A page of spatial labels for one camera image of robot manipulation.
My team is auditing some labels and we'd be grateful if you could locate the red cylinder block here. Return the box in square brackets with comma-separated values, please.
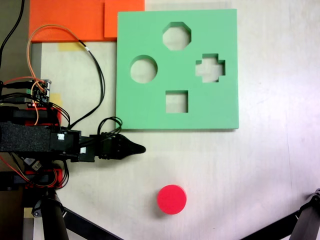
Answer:
[156, 184, 188, 215]

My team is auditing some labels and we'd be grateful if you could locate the orange flat block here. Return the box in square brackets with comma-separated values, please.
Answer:
[29, 0, 145, 43]

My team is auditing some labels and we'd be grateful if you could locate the green shape sorting board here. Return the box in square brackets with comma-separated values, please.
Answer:
[114, 9, 240, 132]

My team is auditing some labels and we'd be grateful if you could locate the red base clamp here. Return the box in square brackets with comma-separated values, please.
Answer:
[24, 168, 64, 189]
[24, 109, 62, 126]

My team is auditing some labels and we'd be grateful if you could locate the small circuit board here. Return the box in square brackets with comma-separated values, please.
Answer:
[25, 79, 53, 108]

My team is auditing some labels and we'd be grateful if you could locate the thick black tripod leg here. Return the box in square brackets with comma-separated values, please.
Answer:
[289, 188, 320, 240]
[31, 189, 70, 240]

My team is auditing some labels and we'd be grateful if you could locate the black gripper wire loop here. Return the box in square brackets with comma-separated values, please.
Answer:
[97, 116, 123, 141]

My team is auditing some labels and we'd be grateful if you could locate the thin black wire bundle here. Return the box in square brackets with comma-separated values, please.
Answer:
[49, 101, 71, 131]

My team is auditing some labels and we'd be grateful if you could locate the black USB cable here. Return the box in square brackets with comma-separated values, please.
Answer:
[0, 81, 34, 90]
[0, 93, 32, 105]

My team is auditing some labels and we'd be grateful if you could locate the orange and black wire loop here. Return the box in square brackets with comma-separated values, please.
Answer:
[26, 24, 106, 130]

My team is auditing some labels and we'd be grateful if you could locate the black power cable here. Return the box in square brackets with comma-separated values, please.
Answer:
[0, 0, 26, 70]

